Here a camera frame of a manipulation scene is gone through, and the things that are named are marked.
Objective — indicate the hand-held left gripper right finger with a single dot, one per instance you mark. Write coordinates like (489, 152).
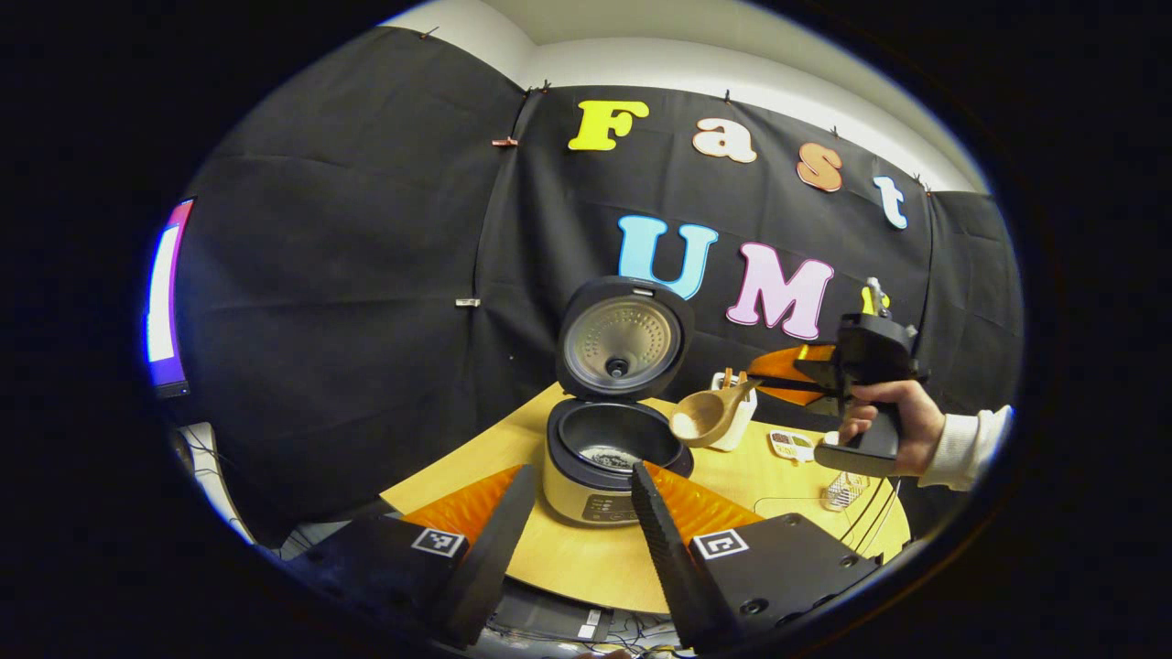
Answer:
(668, 558)

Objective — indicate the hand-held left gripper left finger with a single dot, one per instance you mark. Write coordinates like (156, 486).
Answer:
(494, 558)

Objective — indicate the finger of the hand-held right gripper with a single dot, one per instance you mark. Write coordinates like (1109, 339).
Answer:
(783, 360)
(806, 395)

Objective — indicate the wooden spoon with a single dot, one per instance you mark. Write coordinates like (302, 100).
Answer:
(700, 421)

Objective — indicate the dark rice cooker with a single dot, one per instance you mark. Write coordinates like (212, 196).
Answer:
(623, 343)

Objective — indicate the white divided seasoning dish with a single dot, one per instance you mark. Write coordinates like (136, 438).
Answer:
(789, 446)

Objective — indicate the white toaster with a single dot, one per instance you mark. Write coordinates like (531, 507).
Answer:
(742, 430)

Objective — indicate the black power strip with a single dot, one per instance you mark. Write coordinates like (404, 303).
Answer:
(549, 618)

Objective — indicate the white side desk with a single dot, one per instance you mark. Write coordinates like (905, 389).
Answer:
(215, 485)

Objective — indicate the black backdrop cloth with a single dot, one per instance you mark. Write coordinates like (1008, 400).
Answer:
(348, 275)

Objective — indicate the computer monitor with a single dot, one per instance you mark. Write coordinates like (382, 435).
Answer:
(165, 293)

